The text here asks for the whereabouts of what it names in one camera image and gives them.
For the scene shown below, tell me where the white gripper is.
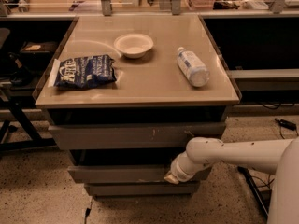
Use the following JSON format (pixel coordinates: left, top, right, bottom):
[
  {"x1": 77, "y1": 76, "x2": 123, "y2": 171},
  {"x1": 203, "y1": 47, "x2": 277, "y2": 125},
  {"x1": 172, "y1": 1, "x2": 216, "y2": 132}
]
[{"x1": 164, "y1": 154, "x2": 199, "y2": 185}]

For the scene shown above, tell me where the grey drawer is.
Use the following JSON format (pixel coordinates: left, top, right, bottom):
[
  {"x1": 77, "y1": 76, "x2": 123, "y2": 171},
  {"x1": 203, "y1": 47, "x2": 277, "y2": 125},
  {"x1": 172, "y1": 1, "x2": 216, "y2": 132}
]
[
  {"x1": 84, "y1": 181, "x2": 200, "y2": 197},
  {"x1": 68, "y1": 147, "x2": 184, "y2": 185},
  {"x1": 49, "y1": 122, "x2": 226, "y2": 150}
]

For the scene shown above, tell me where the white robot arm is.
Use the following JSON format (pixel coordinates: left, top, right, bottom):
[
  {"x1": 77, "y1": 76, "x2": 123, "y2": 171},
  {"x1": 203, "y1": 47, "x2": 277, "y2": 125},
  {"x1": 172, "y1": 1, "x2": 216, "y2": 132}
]
[{"x1": 164, "y1": 137, "x2": 299, "y2": 224}]

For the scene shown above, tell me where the grey bottom drawer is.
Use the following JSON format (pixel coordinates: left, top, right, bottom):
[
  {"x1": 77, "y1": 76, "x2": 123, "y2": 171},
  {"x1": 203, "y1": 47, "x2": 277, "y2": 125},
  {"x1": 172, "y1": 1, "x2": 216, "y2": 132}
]
[{"x1": 84, "y1": 181, "x2": 200, "y2": 197}]

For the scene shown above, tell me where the grey top drawer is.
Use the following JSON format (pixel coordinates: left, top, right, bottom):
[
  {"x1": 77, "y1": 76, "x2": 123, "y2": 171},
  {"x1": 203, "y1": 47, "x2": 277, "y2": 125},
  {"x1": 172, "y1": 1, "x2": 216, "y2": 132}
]
[{"x1": 49, "y1": 122, "x2": 226, "y2": 150}]

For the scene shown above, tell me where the grey drawer cabinet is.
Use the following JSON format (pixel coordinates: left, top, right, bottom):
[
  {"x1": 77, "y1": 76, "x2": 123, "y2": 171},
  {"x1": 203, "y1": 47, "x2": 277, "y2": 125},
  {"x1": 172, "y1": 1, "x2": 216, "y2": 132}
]
[{"x1": 32, "y1": 13, "x2": 243, "y2": 202}]

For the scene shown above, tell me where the black stand leg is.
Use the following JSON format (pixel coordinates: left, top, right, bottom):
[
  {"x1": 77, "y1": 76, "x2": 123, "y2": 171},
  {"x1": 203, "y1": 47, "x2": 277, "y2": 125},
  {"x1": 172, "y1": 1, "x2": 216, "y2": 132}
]
[{"x1": 237, "y1": 167, "x2": 271, "y2": 219}]

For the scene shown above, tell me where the clear plastic water bottle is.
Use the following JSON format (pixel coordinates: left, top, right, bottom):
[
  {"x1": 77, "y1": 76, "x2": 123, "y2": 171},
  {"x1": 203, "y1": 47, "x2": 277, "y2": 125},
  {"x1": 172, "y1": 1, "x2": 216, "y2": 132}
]
[{"x1": 177, "y1": 47, "x2": 210, "y2": 88}]

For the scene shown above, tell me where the black power adapter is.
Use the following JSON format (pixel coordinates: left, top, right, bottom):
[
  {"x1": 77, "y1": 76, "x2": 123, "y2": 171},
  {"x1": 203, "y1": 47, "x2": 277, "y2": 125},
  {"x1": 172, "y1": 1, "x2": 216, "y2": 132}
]
[{"x1": 275, "y1": 119, "x2": 297, "y2": 131}]

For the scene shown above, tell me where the blue chip bag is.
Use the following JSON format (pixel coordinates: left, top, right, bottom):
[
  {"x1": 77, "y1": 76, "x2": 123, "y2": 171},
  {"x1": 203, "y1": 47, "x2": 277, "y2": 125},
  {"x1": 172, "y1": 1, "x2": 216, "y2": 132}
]
[{"x1": 48, "y1": 54, "x2": 117, "y2": 90}]

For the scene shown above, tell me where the white paper bowl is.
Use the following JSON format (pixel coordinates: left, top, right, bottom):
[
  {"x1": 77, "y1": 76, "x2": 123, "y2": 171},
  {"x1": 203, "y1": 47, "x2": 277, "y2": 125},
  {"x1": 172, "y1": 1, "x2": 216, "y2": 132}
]
[{"x1": 114, "y1": 34, "x2": 153, "y2": 59}]

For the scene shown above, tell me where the black bag on shelf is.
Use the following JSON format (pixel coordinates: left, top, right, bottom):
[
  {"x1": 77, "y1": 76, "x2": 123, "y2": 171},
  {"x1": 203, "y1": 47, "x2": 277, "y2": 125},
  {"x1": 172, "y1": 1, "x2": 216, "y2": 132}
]
[{"x1": 7, "y1": 40, "x2": 60, "y2": 87}]

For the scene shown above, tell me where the black floor cable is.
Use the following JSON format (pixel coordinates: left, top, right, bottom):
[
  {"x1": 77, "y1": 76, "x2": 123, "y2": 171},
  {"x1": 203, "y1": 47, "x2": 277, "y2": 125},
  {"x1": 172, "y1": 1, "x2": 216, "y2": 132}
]
[{"x1": 251, "y1": 101, "x2": 299, "y2": 189}]

